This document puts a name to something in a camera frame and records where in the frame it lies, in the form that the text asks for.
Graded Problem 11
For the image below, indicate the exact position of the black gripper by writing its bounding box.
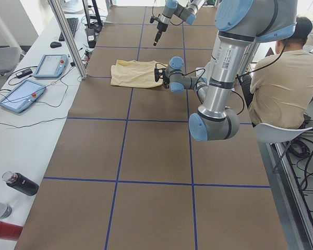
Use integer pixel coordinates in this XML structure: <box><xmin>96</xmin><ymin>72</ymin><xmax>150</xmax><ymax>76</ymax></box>
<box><xmin>161</xmin><ymin>73</ymin><xmax>170</xmax><ymax>86</ymax></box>
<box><xmin>153</xmin><ymin>22</ymin><xmax>168</xmax><ymax>46</ymax></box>

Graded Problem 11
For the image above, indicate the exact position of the beige long-sleeve printed shirt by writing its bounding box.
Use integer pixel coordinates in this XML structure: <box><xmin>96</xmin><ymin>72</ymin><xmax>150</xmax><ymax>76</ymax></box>
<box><xmin>111</xmin><ymin>60</ymin><xmax>162</xmax><ymax>89</ymax></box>

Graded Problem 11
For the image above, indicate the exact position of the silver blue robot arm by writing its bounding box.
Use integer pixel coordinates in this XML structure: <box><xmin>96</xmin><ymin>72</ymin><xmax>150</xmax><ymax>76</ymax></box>
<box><xmin>150</xmin><ymin>0</ymin><xmax>206</xmax><ymax>46</ymax></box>
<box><xmin>154</xmin><ymin>1</ymin><xmax>297</xmax><ymax>141</ymax></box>

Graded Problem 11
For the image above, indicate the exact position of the black power adapter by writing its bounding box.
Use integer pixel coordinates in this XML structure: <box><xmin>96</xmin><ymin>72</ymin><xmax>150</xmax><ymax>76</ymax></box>
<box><xmin>85</xmin><ymin>28</ymin><xmax>97</xmax><ymax>48</ymax></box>

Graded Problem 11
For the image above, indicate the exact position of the black keyboard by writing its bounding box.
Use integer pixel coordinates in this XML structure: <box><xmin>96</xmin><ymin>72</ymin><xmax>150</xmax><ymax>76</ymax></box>
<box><xmin>58</xmin><ymin>17</ymin><xmax>79</xmax><ymax>42</ymax></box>

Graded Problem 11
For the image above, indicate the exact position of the black computer mouse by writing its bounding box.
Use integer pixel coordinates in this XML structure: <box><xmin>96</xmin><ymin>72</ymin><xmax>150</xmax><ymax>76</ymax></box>
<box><xmin>50</xmin><ymin>41</ymin><xmax>62</xmax><ymax>48</ymax></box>

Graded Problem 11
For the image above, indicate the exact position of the far blue teach pendant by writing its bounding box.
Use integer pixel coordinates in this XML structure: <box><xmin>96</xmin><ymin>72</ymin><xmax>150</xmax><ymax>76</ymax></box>
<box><xmin>33</xmin><ymin>54</ymin><xmax>68</xmax><ymax>78</ymax></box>

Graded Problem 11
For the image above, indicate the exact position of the blue teach pendant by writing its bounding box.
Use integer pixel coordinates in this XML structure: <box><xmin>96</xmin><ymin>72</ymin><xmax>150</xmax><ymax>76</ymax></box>
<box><xmin>0</xmin><ymin>79</ymin><xmax>46</xmax><ymax>114</ymax></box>
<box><xmin>33</xmin><ymin>54</ymin><xmax>68</xmax><ymax>78</ymax></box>

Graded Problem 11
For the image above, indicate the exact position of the white plastic chair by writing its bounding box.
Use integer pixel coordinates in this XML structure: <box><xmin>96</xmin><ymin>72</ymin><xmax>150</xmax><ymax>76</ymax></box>
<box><xmin>254</xmin><ymin>123</ymin><xmax>312</xmax><ymax>143</ymax></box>

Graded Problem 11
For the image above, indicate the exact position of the seated person beige shirt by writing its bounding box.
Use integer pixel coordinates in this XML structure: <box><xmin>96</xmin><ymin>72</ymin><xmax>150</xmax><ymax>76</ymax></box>
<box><xmin>242</xmin><ymin>17</ymin><xmax>313</xmax><ymax>129</ymax></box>

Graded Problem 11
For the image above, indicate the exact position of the near blue teach pendant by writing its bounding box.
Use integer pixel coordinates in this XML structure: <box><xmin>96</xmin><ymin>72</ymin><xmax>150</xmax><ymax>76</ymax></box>
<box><xmin>0</xmin><ymin>79</ymin><xmax>46</xmax><ymax>114</ymax></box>

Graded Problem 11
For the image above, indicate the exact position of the grey office chair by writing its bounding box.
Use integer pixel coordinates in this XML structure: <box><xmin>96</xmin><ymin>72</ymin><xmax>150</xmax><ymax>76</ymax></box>
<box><xmin>0</xmin><ymin>47</ymin><xmax>20</xmax><ymax>75</ymax></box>

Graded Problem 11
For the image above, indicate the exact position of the black water bottle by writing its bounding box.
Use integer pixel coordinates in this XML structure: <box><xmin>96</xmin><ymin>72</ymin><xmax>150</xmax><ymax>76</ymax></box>
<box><xmin>2</xmin><ymin>171</ymin><xmax>39</xmax><ymax>196</ymax></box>

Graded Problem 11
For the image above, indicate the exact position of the red water bottle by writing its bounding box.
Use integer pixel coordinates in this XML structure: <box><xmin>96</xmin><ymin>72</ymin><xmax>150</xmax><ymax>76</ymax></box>
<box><xmin>0</xmin><ymin>221</ymin><xmax>23</xmax><ymax>241</ymax></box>

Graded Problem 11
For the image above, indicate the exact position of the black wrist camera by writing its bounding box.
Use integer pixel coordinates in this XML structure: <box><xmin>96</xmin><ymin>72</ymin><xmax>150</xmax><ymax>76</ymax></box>
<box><xmin>150</xmin><ymin>16</ymin><xmax>160</xmax><ymax>24</ymax></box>
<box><xmin>154</xmin><ymin>67</ymin><xmax>166</xmax><ymax>82</ymax></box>

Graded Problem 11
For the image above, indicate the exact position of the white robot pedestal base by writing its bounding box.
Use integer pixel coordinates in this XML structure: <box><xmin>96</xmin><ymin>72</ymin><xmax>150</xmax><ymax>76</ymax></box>
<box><xmin>196</xmin><ymin>37</ymin><xmax>221</xmax><ymax>80</ymax></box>

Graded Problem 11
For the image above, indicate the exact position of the aluminium frame post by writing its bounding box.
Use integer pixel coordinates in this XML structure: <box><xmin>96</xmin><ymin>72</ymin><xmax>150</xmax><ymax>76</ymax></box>
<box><xmin>48</xmin><ymin>0</ymin><xmax>87</xmax><ymax>80</ymax></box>

